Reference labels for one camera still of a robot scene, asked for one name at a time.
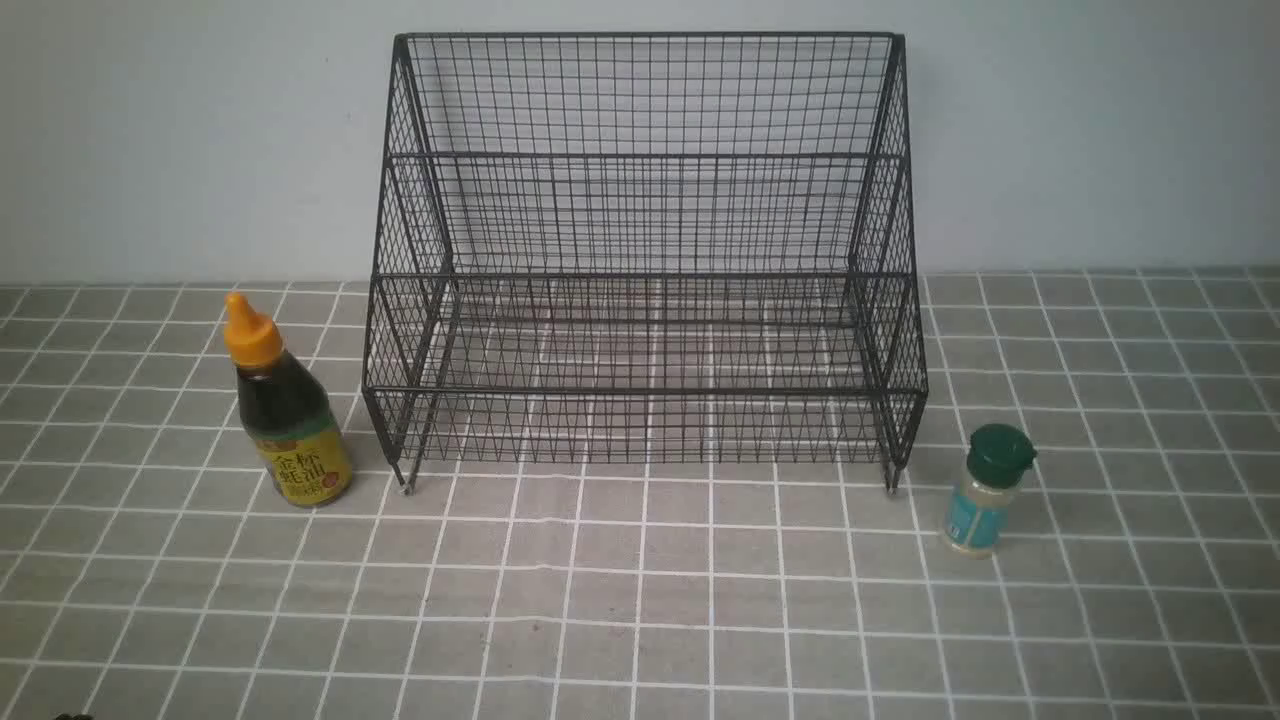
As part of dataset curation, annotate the grey checkered tablecloth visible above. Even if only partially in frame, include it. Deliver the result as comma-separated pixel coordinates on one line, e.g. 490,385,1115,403
1,266,1279,719

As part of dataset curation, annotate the dark sauce bottle orange cap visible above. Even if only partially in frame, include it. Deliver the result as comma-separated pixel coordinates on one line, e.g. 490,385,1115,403
223,292,355,509

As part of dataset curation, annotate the seasoning shaker green cap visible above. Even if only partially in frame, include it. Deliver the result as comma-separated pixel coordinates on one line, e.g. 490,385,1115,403
942,423,1037,555

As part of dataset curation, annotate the black wire mesh shelf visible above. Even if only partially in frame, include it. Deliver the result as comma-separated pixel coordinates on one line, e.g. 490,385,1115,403
362,31,931,489

